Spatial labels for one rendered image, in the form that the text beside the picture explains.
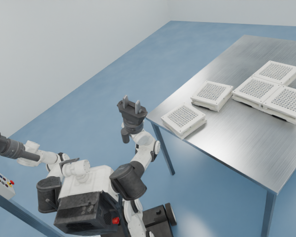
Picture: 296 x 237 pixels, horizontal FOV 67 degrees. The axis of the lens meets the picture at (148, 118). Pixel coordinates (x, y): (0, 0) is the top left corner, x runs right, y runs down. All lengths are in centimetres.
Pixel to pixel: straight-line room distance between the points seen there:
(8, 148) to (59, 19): 355
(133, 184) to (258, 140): 88
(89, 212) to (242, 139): 104
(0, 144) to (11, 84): 322
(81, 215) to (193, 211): 144
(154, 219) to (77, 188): 113
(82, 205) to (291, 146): 121
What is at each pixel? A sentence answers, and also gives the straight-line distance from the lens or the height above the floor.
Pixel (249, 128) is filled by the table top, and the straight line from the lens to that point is 165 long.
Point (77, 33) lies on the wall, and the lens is 471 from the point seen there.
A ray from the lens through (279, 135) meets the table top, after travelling 163.
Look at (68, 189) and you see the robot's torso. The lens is 117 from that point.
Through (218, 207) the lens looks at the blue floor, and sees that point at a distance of 232.
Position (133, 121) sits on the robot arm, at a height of 153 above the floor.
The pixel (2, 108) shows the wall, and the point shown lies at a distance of 448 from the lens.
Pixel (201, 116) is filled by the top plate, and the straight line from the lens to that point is 166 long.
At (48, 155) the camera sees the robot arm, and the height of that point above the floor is 130.
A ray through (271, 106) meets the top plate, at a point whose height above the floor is 97.
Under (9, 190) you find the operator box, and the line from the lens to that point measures 190.
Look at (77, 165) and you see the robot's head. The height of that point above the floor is 140.
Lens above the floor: 211
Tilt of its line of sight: 40 degrees down
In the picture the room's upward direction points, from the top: 21 degrees counter-clockwise
